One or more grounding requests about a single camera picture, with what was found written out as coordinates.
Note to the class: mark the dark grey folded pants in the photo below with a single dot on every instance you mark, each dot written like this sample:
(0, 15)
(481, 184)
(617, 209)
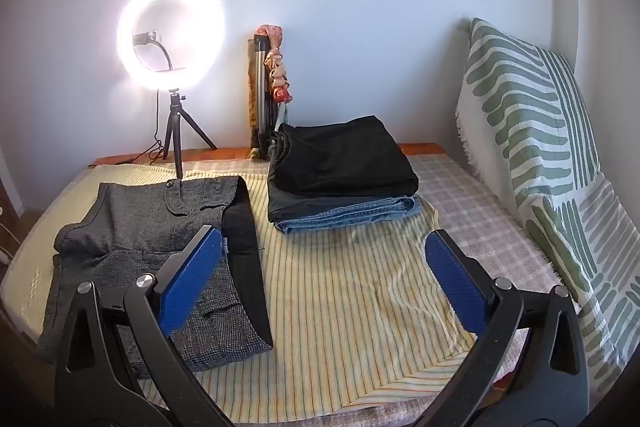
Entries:
(285, 207)

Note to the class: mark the patterned orange scarf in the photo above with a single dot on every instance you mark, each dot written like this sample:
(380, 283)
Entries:
(277, 67)

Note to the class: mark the black folded pants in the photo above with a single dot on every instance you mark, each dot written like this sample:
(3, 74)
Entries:
(345, 157)

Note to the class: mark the metal thermos flask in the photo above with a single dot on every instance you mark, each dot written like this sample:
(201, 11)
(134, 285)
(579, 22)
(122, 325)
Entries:
(261, 82)

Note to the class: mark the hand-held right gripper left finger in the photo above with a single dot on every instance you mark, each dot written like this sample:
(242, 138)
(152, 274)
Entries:
(192, 282)

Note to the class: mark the green striped pillow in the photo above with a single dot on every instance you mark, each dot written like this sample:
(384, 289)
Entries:
(525, 107)

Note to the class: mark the yellow striped blanket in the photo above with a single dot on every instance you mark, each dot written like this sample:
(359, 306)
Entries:
(325, 307)

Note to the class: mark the blue folded jeans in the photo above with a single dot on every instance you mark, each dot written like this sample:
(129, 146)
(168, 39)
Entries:
(360, 213)

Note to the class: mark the grey houndstooth pants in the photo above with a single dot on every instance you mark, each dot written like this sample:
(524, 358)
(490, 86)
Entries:
(125, 227)

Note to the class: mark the black mini tripod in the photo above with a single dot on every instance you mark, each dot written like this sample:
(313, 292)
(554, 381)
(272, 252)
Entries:
(175, 132)

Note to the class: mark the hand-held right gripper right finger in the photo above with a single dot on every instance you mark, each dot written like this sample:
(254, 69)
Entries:
(455, 287)

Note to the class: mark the wooden bed frame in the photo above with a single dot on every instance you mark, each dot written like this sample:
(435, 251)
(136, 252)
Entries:
(425, 149)

